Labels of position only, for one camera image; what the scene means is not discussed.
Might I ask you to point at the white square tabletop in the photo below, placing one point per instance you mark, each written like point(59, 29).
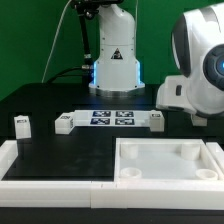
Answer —
point(164, 159)

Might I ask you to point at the black camera pole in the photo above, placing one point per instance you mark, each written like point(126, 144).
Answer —
point(87, 10)

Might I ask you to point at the white base tag plate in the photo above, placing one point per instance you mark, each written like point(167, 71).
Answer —
point(112, 118)

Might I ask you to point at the white U-shaped fence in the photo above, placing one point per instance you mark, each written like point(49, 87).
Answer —
point(165, 194)

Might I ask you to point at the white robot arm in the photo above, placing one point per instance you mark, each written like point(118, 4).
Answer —
point(198, 49)

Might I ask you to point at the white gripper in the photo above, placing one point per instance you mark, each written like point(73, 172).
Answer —
point(178, 93)

